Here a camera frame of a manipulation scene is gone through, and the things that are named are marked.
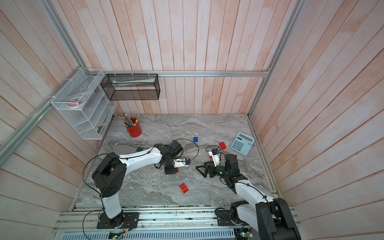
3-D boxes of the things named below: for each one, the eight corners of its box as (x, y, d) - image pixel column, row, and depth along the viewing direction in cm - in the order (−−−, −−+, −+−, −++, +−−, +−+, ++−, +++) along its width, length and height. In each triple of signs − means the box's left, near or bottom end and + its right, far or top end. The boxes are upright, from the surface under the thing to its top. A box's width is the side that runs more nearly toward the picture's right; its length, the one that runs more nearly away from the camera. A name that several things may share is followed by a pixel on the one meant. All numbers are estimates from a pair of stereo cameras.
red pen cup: (130, 137, 108) (125, 127, 99) (133, 128, 114) (129, 117, 105) (140, 137, 108) (135, 127, 99) (142, 128, 114) (138, 117, 105)
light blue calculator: (229, 147, 103) (230, 145, 101) (238, 133, 111) (239, 131, 108) (246, 156, 99) (248, 154, 96) (254, 141, 107) (256, 139, 104)
